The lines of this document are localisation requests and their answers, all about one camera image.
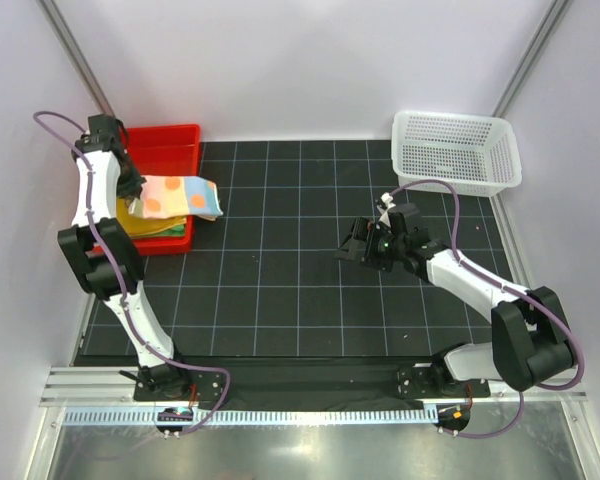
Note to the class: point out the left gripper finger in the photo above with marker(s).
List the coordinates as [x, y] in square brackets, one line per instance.
[135, 207]
[128, 192]

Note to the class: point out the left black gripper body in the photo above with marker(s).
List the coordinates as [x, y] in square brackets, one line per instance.
[127, 170]

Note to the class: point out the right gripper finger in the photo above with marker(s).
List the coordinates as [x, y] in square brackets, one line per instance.
[377, 262]
[354, 241]

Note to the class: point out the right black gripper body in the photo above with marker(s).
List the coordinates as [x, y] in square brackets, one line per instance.
[381, 236]

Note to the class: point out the blue yellow patterned towel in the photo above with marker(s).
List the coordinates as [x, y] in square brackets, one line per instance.
[138, 228]

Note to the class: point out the orange towel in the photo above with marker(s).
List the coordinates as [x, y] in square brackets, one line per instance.
[174, 196]

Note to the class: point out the green microfiber towel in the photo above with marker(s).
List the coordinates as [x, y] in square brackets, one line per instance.
[175, 231]

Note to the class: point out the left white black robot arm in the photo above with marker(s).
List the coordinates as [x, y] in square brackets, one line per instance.
[105, 260]

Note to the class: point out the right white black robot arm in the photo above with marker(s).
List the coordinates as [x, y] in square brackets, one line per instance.
[530, 338]

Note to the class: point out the red plastic tray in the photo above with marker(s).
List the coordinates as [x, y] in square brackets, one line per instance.
[166, 150]

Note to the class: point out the black grid mat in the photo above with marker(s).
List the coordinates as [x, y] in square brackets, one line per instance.
[263, 281]

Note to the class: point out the white perforated plastic basket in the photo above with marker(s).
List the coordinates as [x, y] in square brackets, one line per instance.
[477, 155]

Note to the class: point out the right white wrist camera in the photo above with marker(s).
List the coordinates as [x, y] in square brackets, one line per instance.
[384, 204]

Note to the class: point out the left aluminium corner post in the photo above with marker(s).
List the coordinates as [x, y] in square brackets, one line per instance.
[73, 51]

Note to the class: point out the aluminium corner post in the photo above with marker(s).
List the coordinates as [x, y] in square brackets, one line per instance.
[73, 51]
[539, 41]

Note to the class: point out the aluminium frame rail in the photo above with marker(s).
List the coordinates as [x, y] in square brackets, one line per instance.
[99, 385]

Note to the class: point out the slotted grey cable duct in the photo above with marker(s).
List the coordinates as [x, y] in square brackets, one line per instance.
[164, 417]

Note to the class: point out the right aluminium corner post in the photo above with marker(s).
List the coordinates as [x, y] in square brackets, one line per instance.
[539, 41]

